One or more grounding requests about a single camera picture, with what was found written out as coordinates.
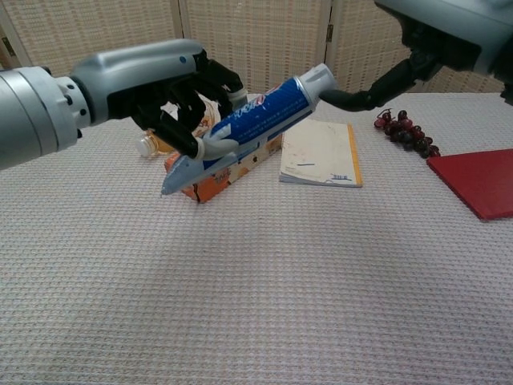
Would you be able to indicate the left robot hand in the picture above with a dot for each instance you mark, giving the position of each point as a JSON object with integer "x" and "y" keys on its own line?
{"x": 132, "y": 76}

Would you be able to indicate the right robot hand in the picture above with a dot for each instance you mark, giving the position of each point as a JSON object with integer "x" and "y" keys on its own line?
{"x": 453, "y": 28}

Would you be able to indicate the blue and white toothpaste tube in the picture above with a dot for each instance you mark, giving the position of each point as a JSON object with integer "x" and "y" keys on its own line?
{"x": 260, "y": 116}

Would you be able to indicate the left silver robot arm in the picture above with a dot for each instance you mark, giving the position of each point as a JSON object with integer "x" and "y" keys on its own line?
{"x": 32, "y": 112}

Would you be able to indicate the yellow tea plastic bottle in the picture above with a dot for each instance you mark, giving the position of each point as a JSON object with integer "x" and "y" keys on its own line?
{"x": 145, "y": 145}

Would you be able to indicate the dark red grape bunch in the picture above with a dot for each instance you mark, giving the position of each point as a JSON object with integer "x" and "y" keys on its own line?
{"x": 405, "y": 132}

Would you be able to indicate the brass screen hinge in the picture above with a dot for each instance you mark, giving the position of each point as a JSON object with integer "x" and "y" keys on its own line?
{"x": 6, "y": 47}
{"x": 330, "y": 33}

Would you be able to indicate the orange cardboard snack box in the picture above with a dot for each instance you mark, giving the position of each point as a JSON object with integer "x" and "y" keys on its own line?
{"x": 212, "y": 187}

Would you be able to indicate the red flat board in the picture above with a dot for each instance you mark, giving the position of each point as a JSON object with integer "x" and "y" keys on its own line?
{"x": 477, "y": 182}

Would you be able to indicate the cream notebook with yellow spine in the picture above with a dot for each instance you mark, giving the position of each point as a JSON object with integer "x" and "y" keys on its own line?
{"x": 316, "y": 156}

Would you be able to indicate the beige woven tablecloth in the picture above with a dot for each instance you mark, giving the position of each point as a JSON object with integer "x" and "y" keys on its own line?
{"x": 120, "y": 301}

